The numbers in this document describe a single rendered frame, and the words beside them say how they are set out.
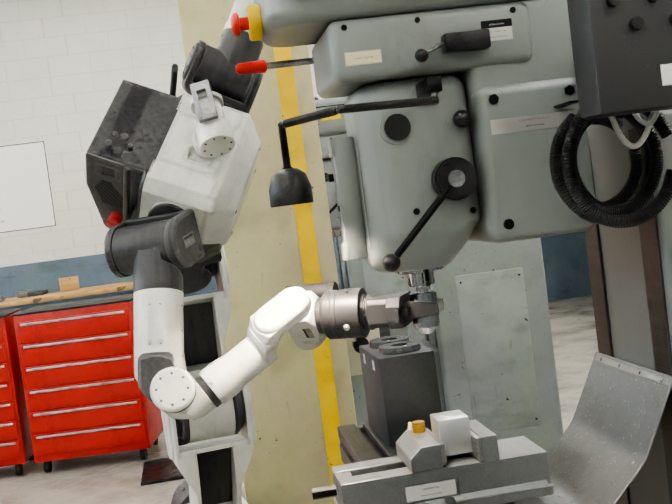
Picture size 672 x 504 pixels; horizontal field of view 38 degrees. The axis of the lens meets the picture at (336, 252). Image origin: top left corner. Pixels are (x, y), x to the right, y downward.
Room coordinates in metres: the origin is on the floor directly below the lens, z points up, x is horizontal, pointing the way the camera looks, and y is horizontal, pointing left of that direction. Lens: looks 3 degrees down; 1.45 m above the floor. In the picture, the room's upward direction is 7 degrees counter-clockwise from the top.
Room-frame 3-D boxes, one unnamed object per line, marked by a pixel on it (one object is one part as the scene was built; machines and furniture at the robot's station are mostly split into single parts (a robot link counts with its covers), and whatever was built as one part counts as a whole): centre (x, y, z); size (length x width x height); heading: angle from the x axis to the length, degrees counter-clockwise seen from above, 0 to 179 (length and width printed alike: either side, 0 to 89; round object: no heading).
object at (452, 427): (1.64, -0.15, 1.03); 0.06 x 0.05 x 0.06; 8
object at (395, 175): (1.72, -0.15, 1.47); 0.21 x 0.19 x 0.32; 8
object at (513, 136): (1.75, -0.33, 1.47); 0.24 x 0.19 x 0.26; 8
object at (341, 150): (1.71, -0.03, 1.45); 0.04 x 0.04 x 0.21; 8
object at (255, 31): (1.69, 0.09, 1.76); 0.06 x 0.02 x 0.06; 8
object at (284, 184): (1.64, 0.06, 1.48); 0.07 x 0.07 x 0.06
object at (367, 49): (1.73, -0.18, 1.68); 0.34 x 0.24 x 0.10; 98
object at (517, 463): (1.64, -0.12, 0.98); 0.35 x 0.15 x 0.11; 98
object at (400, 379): (2.13, -0.10, 1.02); 0.22 x 0.12 x 0.20; 9
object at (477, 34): (1.59, -0.22, 1.66); 0.12 x 0.04 x 0.04; 98
